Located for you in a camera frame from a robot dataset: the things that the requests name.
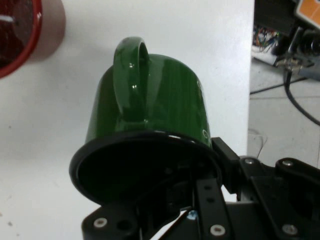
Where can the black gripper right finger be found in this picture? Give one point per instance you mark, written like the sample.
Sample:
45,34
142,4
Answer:
262,190

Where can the black electronics box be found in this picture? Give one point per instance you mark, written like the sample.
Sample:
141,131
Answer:
275,12

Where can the black camera with lens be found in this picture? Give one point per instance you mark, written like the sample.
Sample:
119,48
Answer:
310,43

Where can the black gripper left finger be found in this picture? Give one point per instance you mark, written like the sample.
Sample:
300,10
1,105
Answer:
110,222

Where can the red ceramic mug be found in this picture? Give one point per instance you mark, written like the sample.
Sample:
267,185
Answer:
15,37

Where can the device with orange panel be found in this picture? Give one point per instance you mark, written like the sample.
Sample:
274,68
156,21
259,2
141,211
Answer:
310,11

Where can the green enamel mug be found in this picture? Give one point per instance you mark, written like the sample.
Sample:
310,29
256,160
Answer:
170,100

